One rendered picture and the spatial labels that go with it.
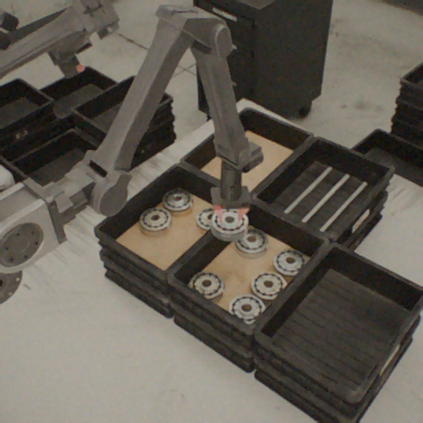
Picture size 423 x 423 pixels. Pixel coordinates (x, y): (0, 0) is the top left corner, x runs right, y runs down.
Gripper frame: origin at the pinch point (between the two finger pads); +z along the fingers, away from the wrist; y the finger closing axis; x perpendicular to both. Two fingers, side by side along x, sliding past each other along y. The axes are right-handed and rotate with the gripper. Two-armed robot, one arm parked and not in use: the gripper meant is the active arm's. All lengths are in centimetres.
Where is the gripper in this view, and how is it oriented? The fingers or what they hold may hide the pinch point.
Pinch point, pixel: (230, 218)
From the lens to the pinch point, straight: 171.3
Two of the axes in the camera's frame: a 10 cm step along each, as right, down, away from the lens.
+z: 0.0, 7.3, 6.8
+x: 1.0, 6.8, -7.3
